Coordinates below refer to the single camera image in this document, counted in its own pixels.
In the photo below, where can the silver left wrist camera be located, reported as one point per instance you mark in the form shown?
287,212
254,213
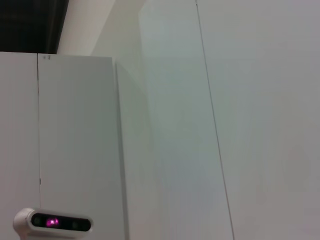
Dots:
57,222

